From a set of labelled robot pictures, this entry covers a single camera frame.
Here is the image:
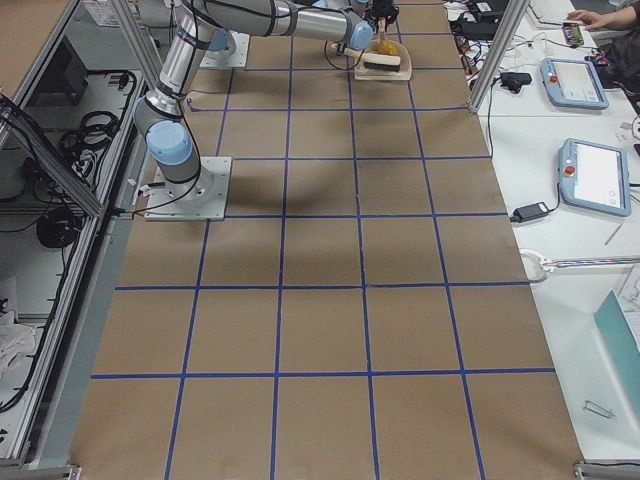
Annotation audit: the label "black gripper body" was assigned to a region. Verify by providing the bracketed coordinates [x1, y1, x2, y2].
[369, 0, 399, 18]

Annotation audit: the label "beige plastic dustpan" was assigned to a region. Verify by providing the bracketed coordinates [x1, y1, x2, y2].
[354, 17, 412, 81]

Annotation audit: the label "beige hand brush black bristles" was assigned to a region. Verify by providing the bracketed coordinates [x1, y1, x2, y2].
[329, 43, 401, 72]

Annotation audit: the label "person hand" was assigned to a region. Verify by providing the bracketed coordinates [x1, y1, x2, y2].
[567, 10, 614, 31]

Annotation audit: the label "yellow lemon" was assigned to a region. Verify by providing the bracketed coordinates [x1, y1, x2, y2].
[376, 39, 400, 56]

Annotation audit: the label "black webcam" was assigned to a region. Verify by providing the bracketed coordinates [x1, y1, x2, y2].
[500, 72, 532, 94]

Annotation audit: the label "far blue teach pendant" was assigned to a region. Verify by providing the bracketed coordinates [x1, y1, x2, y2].
[540, 57, 609, 110]

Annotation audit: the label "blue teach pendant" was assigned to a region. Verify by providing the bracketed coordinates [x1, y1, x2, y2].
[558, 138, 631, 217]
[540, 57, 609, 110]

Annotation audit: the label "black power adapter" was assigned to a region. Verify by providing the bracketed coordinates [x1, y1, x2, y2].
[510, 202, 551, 223]

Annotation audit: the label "near blue teach pendant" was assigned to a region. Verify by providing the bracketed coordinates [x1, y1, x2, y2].
[558, 138, 631, 217]

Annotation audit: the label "teal folder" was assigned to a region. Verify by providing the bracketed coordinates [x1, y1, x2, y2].
[595, 291, 639, 362]

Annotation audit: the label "white crumpled cloth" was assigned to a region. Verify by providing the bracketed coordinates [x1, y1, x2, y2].
[0, 277, 37, 386]

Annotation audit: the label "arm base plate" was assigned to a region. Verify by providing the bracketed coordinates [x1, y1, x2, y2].
[200, 29, 250, 70]
[143, 156, 232, 221]

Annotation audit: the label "aluminium frame post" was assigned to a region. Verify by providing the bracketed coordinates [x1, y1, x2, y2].
[468, 0, 529, 113]

